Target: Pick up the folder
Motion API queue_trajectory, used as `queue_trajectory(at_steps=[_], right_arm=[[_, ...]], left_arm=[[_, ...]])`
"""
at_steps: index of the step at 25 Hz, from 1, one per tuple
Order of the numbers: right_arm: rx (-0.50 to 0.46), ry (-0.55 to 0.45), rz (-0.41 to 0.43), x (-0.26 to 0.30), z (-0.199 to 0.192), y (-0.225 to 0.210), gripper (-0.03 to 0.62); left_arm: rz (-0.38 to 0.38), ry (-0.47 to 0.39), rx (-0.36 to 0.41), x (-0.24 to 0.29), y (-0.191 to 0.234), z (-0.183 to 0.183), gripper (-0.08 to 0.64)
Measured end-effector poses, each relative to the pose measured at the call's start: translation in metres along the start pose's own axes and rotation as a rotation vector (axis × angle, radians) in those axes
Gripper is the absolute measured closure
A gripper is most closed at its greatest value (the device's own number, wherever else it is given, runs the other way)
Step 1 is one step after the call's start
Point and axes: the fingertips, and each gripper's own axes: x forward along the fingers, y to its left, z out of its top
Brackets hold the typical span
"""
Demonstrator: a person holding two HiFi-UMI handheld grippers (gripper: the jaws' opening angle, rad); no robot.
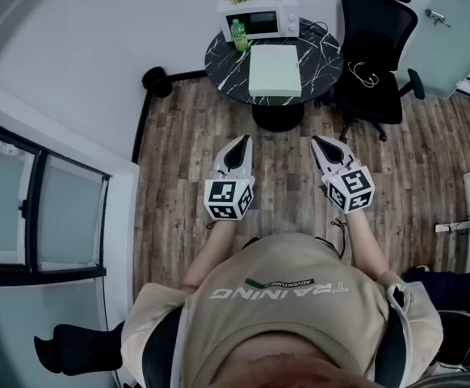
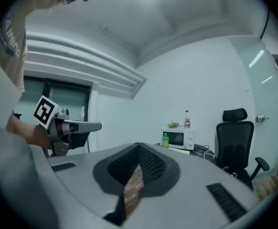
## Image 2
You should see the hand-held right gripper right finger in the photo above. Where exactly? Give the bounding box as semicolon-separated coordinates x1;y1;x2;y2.
138;142;181;198

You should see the person's left forearm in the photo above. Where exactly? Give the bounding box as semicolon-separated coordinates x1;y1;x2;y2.
6;114;52;150

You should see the black marble-pattern table top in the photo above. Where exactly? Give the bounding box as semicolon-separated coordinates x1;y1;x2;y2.
153;142;216;165

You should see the black framed window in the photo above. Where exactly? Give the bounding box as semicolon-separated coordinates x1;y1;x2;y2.
16;76;92;154

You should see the white cable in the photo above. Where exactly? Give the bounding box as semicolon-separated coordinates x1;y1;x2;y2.
222;166;238;179

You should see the clear bottle with red cap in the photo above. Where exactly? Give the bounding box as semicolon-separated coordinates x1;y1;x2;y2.
184;110;192;129

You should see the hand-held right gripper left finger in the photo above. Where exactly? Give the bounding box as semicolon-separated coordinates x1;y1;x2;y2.
93;142;140;226

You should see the white microwave oven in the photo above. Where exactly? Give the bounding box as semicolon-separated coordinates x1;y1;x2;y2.
160;127;196;151

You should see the beige printed T-shirt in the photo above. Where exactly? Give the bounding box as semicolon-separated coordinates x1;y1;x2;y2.
0;0;29;95

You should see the green drink bottle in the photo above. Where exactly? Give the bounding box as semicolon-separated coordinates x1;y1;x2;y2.
161;133;170;148

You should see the small green plant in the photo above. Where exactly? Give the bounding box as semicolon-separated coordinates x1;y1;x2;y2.
167;121;185;129

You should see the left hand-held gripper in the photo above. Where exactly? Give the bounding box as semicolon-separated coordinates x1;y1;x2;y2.
33;95;103;157

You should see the black office chair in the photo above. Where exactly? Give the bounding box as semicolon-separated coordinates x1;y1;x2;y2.
215;108;270;191

